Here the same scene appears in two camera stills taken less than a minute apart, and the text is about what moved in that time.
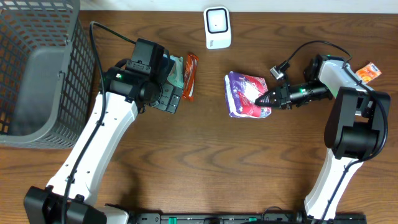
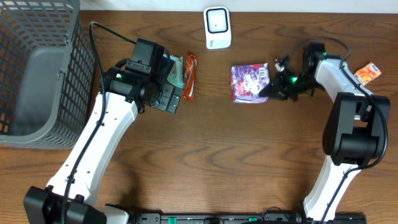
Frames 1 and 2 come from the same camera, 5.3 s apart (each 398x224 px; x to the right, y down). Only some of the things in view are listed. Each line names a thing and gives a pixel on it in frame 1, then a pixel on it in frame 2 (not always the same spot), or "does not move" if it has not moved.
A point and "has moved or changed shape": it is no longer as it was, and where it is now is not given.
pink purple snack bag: x=242 y=91 has moved or changed shape
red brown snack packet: x=191 y=66 does not move
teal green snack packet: x=176 y=74 does not move
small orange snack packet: x=367 y=73 does not move
